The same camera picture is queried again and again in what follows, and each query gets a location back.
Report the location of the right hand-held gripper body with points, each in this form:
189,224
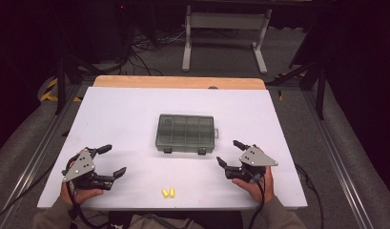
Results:
256,159

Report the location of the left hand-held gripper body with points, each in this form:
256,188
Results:
79,167

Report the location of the grey clear plastic compartment box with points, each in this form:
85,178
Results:
184,132

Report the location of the person's left hand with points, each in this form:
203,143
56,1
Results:
83,194

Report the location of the person's right hand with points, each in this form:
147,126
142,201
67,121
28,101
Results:
256,191

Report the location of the person's lap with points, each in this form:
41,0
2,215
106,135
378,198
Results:
176,221

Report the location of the black metal stand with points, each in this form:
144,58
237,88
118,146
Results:
60,86
321,92

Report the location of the yellow black hazard tape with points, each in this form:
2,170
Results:
49,93

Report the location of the dark curtain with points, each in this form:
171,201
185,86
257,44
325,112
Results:
364,79
17,63

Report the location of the aluminium floor rail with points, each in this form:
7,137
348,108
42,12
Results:
30,171
338,159

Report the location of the white metal frame stand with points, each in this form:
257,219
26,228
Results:
227,20

